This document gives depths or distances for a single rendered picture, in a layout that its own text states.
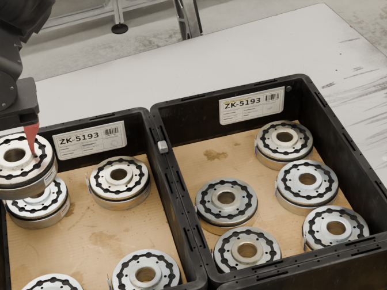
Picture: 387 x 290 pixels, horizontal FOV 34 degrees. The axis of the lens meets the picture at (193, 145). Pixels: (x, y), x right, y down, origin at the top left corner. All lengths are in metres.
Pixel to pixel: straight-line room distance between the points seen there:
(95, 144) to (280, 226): 0.36
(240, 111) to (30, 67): 1.87
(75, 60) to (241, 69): 1.46
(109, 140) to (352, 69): 0.70
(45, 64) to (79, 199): 1.87
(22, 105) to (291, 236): 0.48
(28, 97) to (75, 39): 2.25
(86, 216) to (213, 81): 0.59
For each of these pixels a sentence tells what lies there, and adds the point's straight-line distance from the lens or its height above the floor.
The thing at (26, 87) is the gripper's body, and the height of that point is 1.15.
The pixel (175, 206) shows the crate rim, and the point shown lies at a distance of 0.96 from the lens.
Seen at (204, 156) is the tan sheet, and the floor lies 0.83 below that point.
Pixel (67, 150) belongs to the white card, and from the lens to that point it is 1.15.
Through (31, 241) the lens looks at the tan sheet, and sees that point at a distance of 1.09.
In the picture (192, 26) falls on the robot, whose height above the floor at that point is 0.65.
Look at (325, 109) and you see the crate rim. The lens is 1.12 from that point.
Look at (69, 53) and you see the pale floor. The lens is 2.99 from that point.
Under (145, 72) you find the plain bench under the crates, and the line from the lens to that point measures 1.61.
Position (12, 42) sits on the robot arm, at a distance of 0.75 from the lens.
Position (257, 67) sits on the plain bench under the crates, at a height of 0.70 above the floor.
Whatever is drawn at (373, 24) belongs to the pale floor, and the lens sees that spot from 3.13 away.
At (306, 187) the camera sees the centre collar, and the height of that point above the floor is 0.87.
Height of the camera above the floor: 1.64
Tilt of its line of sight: 43 degrees down
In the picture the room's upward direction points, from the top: 4 degrees counter-clockwise
